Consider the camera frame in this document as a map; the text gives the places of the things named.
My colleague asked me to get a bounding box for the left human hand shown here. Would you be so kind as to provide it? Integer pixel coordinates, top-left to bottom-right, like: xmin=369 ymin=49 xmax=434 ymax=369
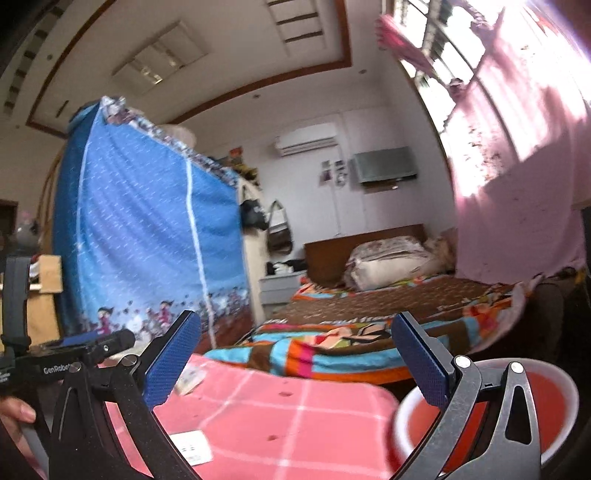
xmin=0 ymin=397 xmax=36 ymax=460

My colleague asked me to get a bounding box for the light wooden cabinet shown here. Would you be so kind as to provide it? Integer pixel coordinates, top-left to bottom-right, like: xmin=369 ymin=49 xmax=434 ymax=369
xmin=1 ymin=255 xmax=63 ymax=345

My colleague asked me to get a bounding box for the white wall air conditioner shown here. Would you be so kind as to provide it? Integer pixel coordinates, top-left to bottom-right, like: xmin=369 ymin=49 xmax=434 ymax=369
xmin=274 ymin=123 xmax=338 ymax=157

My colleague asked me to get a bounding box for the blue fabric wardrobe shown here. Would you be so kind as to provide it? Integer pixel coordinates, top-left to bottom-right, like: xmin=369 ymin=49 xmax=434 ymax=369
xmin=51 ymin=96 xmax=253 ymax=352

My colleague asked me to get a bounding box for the white paper packet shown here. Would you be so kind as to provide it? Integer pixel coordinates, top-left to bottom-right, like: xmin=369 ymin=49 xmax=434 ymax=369
xmin=174 ymin=364 xmax=206 ymax=396

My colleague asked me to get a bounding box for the beige folded pillow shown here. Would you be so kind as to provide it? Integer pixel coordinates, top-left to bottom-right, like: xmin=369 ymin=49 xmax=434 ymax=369
xmin=342 ymin=236 xmax=456 ymax=291

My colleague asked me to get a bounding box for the brown wooden headboard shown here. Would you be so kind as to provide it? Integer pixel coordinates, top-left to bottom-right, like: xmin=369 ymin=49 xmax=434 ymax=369
xmin=304 ymin=224 xmax=427 ymax=287

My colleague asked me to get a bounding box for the colourful striped blanket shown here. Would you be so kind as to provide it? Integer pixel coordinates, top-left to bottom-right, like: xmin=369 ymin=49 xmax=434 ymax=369
xmin=207 ymin=275 xmax=539 ymax=385

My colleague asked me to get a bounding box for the hanging grey shoulder bag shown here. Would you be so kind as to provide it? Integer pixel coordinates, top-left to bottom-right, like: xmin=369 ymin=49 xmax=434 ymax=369
xmin=266 ymin=200 xmax=294 ymax=255

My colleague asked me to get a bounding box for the pink checkered cloth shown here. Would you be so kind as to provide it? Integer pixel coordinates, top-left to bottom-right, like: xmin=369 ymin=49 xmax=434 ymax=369
xmin=98 ymin=352 xmax=403 ymax=480

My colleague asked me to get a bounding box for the hanging black bag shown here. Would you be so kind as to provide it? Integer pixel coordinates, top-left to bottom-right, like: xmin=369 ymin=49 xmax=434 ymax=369
xmin=239 ymin=185 xmax=269 ymax=231

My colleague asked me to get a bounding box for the grey wall television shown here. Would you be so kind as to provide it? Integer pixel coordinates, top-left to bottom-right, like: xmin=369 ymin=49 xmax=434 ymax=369
xmin=353 ymin=147 xmax=418 ymax=185

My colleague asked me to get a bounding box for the grey bedside drawer cabinet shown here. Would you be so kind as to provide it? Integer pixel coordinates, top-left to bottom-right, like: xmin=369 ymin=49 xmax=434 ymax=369
xmin=259 ymin=271 xmax=307 ymax=320

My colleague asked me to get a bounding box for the pink window curtain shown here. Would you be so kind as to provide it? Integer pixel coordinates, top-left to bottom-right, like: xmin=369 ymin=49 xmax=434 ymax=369
xmin=377 ymin=1 xmax=590 ymax=283

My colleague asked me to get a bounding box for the red plastic trash bin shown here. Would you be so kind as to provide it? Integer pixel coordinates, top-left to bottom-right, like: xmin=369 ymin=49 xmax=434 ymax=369
xmin=390 ymin=358 xmax=579 ymax=472

